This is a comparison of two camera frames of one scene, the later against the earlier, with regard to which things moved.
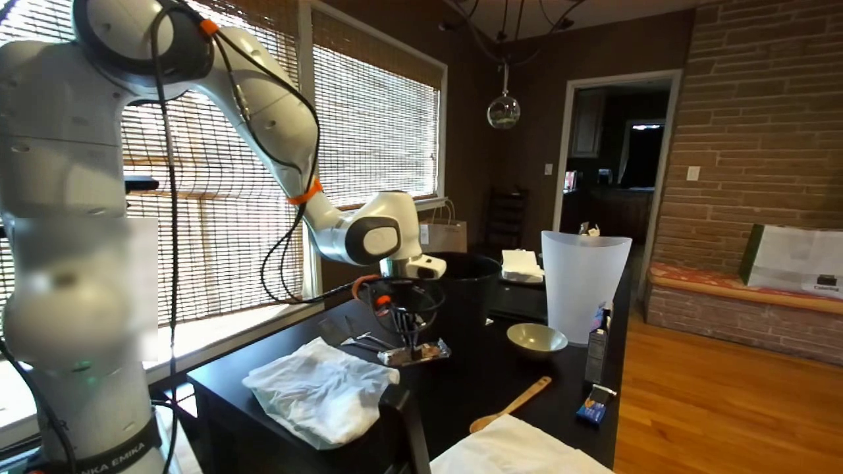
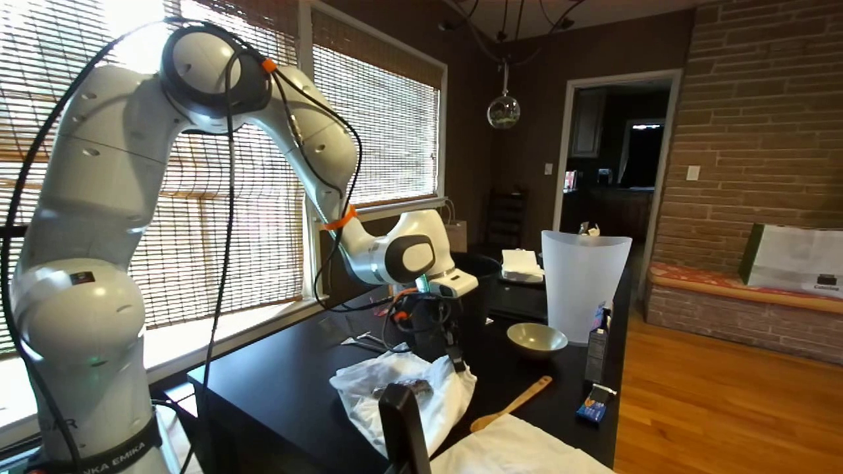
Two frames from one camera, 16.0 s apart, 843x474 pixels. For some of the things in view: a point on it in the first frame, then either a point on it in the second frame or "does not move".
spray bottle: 599,351 does not move
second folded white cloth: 515,445 does not move
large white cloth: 330,395 → 437,387
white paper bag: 799,258 does not move
